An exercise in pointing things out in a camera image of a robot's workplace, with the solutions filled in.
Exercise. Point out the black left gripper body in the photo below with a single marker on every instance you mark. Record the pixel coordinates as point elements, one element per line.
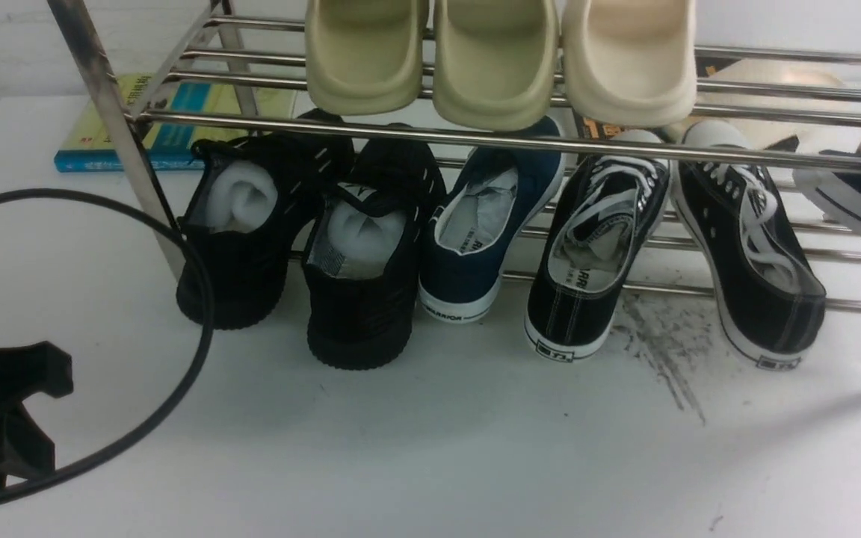
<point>26,452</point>

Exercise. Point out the black mesh sneaker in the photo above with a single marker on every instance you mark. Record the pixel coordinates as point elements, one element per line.
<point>255,196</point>
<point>361,262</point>

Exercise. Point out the stainless steel shoe rack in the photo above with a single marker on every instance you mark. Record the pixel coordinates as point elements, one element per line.
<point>211,51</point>

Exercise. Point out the blue and yellow book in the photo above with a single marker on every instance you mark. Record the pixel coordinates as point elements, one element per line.
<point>88,147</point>

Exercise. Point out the olive green slipper left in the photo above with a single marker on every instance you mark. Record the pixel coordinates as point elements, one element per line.
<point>364,57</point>

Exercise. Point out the olive green slipper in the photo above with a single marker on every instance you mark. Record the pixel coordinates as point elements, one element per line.
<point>364,57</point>
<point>494,62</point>

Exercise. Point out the olive green slipper right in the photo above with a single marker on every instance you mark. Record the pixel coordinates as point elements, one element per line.
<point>494,62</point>

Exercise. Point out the black canvas sneaker left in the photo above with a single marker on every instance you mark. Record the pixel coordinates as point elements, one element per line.
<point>606,213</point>

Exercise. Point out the black canvas sneaker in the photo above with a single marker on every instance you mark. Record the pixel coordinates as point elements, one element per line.
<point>606,213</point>
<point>771,303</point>

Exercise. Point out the cream slipper left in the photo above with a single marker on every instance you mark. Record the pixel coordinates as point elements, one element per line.
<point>630,63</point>

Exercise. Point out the cream slipper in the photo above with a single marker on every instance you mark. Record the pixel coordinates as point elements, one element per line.
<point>767,134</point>
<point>630,63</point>

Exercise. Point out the black canvas sneaker right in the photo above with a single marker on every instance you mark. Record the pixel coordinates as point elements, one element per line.
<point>771,303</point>

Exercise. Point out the cream slipper right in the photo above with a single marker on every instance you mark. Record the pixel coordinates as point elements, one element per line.
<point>767,134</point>

